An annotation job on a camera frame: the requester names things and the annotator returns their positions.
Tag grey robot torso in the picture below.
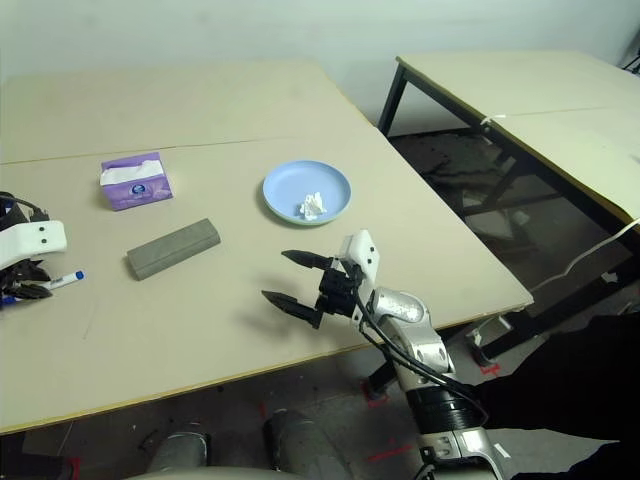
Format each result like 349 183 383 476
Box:
124 464 301 480

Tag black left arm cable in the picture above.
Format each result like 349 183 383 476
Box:
0 194 51 224

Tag white floor cable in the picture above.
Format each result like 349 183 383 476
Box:
532 217 640 296

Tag blue plastic plate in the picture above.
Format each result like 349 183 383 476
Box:
262 159 353 228

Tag dark floor mat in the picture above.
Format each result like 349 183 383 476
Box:
387 130 640 296

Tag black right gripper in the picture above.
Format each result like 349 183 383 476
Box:
260 250 364 330

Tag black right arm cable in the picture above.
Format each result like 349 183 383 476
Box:
352 284 489 426

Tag purple tissue box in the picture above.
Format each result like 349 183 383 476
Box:
100 151 175 212

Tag bystander in black clothes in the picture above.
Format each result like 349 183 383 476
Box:
479 299 640 480

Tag grey robot left leg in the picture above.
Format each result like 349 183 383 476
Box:
147 432 211 474

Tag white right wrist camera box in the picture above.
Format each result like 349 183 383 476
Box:
341 229 383 301

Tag beige table black legs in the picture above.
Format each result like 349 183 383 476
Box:
377 49 640 251

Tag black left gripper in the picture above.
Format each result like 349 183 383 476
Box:
0 262 54 301

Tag white marker blue cap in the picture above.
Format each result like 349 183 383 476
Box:
0 269 86 306

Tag white tissue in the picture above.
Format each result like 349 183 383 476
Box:
298 191 326 221

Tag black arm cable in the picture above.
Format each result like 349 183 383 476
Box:
0 194 51 224
352 284 489 426

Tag grey glasses case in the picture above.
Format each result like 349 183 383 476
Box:
125 217 223 282

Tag grey robot leg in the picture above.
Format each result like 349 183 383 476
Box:
263 409 351 480
147 432 211 474

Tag black metal table foot bar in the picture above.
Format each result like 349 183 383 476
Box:
469 279 640 364
367 357 399 399

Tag grey robot right leg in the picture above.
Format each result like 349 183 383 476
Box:
263 409 351 480

